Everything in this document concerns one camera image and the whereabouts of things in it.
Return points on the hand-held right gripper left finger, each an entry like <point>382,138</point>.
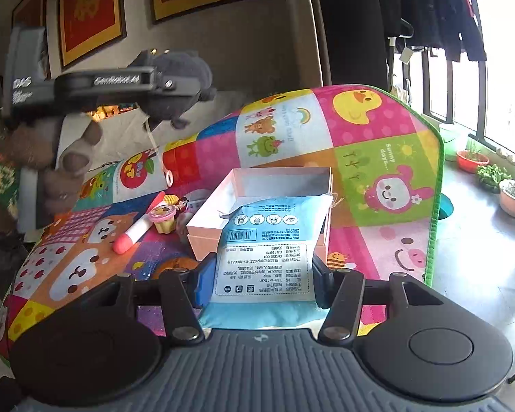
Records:
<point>204,285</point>

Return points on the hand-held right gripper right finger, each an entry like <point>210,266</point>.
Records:
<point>322,285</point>

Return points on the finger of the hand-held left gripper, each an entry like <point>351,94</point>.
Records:
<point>174,81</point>

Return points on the grey plush toy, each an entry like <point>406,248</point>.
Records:
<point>181,61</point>

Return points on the blue white packet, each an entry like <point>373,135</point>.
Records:
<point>266,257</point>

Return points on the red white marker pen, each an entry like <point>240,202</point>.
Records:
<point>137,227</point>

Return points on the white pink cardboard box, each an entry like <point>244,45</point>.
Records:
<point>279,184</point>

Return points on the person's left hand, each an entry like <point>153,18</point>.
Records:
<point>75,161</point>

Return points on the colourful cartoon printed mat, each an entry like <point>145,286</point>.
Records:
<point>292,146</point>

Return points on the dark curtain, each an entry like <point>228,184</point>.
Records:
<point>352,25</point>

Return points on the red flower pot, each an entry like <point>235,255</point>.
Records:
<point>472,164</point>

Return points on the pale green flower pot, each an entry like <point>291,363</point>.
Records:
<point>451,141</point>

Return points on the green leafy plant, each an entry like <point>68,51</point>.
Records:
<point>493,177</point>

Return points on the dark hanging clothes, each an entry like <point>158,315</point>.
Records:
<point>433,4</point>

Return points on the black window frame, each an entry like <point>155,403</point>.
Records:
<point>481,94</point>

